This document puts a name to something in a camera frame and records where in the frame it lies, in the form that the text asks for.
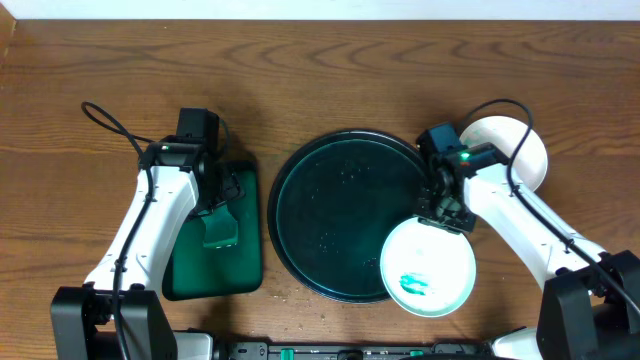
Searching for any green sponge cloth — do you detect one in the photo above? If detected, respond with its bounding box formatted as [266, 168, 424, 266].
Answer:
[202, 205, 239, 249]

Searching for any white plate top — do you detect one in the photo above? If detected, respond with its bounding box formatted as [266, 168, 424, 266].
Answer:
[460, 116, 549, 191]

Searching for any white plate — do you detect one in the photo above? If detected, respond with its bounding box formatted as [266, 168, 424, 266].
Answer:
[380, 217, 476, 318]
[460, 116, 549, 191]

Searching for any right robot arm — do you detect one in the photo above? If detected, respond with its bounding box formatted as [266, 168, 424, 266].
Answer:
[418, 144, 639, 360]

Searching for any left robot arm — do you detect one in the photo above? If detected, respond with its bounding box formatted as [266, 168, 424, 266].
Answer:
[51, 141, 222, 359]

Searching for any green rectangular tray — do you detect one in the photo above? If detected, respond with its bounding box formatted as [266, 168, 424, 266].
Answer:
[162, 161, 263, 301]

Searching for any round black tray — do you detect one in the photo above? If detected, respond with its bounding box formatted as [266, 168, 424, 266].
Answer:
[267, 130, 426, 304]

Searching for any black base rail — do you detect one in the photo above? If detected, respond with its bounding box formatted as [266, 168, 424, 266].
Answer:
[213, 341, 497, 360]

